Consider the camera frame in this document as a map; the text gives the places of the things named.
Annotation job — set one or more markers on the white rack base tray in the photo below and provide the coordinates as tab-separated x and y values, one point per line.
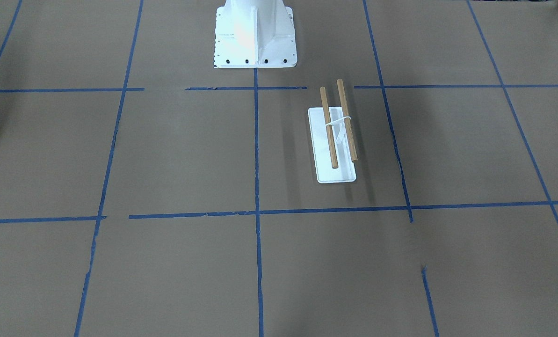
324	173

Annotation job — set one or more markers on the white pedestal column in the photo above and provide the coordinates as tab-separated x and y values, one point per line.
255	34

